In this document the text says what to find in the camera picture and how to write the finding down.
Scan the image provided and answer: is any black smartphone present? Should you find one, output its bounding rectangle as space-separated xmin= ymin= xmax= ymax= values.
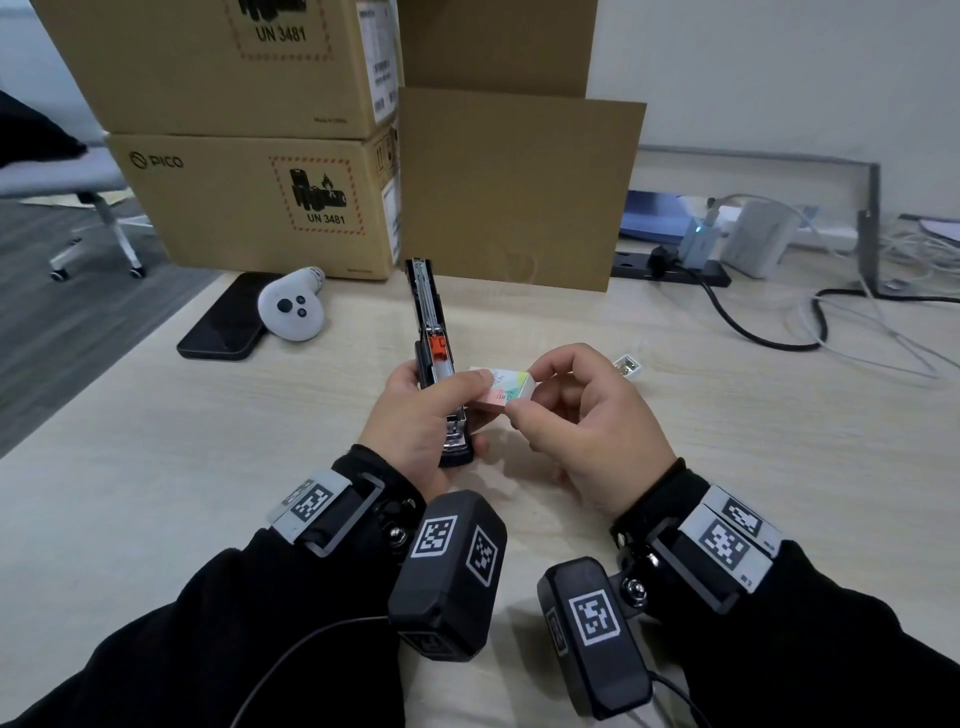
xmin=176 ymin=271 xmax=285 ymax=362

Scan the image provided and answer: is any light blue charger plug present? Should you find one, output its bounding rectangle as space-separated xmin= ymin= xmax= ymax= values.
xmin=678 ymin=201 xmax=726 ymax=272

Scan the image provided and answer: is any wristband with marker tags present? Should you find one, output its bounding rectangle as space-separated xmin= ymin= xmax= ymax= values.
xmin=266 ymin=468 xmax=388 ymax=558
xmin=643 ymin=484 xmax=783 ymax=617

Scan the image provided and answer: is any thin black camera cable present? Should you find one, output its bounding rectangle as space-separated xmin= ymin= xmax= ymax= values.
xmin=228 ymin=615 xmax=393 ymax=728
xmin=648 ymin=670 xmax=711 ymax=728

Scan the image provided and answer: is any right wristband with marker tags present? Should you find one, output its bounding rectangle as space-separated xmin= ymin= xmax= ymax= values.
xmin=643 ymin=484 xmax=783 ymax=617

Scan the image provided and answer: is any blue flat object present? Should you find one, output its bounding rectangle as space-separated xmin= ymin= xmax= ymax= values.
xmin=618 ymin=189 xmax=710 ymax=246

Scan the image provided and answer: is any pastel staple box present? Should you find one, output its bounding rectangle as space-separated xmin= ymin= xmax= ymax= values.
xmin=469 ymin=366 xmax=539 ymax=411

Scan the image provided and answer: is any grey office chair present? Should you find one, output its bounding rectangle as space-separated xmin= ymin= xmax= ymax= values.
xmin=0 ymin=90 xmax=149 ymax=283

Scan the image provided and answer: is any thick black power cable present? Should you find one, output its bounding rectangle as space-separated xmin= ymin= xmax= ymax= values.
xmin=648 ymin=246 xmax=960 ymax=353

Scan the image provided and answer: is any white handheld controller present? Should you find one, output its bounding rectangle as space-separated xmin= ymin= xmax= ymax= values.
xmin=257 ymin=266 xmax=327 ymax=344

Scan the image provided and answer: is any plain cardboard sheet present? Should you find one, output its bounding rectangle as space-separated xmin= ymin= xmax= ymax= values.
xmin=397 ymin=87 xmax=648 ymax=293

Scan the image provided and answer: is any left wristband with marker tags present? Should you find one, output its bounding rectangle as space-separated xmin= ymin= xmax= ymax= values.
xmin=266 ymin=468 xmax=388 ymax=558

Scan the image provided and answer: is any cardboard box with logo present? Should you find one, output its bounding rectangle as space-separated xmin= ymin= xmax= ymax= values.
xmin=105 ymin=123 xmax=403 ymax=282

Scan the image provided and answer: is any white cables bundle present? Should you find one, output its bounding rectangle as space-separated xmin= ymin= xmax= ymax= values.
xmin=716 ymin=193 xmax=960 ymax=382

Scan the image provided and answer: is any person's left forearm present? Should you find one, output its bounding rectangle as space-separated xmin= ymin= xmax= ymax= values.
xmin=0 ymin=445 xmax=429 ymax=728

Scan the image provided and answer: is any person's right forearm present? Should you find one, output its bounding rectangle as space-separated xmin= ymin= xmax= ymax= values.
xmin=610 ymin=457 xmax=960 ymax=728

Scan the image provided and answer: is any tall plain cardboard panel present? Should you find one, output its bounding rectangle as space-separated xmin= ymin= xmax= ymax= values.
xmin=395 ymin=0 xmax=600 ymax=99

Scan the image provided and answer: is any white power adapter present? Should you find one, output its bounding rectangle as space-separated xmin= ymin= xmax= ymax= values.
xmin=722 ymin=198 xmax=802 ymax=280

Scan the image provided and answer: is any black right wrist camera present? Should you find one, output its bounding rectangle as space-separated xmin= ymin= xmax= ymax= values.
xmin=536 ymin=556 xmax=654 ymax=722

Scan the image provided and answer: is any black power strip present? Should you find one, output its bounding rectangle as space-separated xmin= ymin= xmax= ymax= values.
xmin=610 ymin=250 xmax=732 ymax=289

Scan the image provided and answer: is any grey metal desk frame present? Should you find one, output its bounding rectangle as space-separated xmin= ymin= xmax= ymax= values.
xmin=636 ymin=144 xmax=885 ymax=295

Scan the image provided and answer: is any person's right hand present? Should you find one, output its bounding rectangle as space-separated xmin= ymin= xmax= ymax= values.
xmin=506 ymin=343 xmax=681 ymax=520

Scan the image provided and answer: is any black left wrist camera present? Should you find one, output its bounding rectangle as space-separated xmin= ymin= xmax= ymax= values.
xmin=387 ymin=490 xmax=509 ymax=663

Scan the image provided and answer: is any cardboard box with hazard label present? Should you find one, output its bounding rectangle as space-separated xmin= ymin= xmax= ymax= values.
xmin=30 ymin=0 xmax=403 ymax=141

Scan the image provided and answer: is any person's left hand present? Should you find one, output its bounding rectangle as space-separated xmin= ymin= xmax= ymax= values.
xmin=358 ymin=360 xmax=496 ymax=501

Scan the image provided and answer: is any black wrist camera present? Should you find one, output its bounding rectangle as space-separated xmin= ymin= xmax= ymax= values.
xmin=387 ymin=490 xmax=509 ymax=663
xmin=536 ymin=556 xmax=654 ymax=722

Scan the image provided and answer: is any black stapler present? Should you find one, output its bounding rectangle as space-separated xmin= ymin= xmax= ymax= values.
xmin=405 ymin=258 xmax=476 ymax=468

